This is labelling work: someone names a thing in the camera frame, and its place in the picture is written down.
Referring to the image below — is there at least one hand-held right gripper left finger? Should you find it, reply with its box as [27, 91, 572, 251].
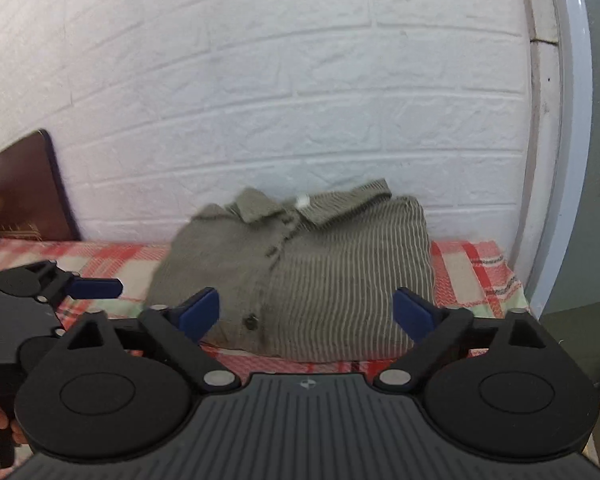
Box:
[55, 287, 242, 393]

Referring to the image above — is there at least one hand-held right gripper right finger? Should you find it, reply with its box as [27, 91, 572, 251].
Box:
[373, 287, 561, 392]

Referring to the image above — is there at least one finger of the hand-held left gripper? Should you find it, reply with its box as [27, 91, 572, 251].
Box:
[0, 260, 124, 307]

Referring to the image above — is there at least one striped shirt with checked lining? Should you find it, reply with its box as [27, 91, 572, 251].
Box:
[142, 177, 437, 363]

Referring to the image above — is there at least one red plaid bed sheet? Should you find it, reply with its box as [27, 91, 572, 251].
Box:
[0, 237, 531, 376]

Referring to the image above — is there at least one brown wooden board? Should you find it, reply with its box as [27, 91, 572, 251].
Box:
[0, 129, 82, 242]

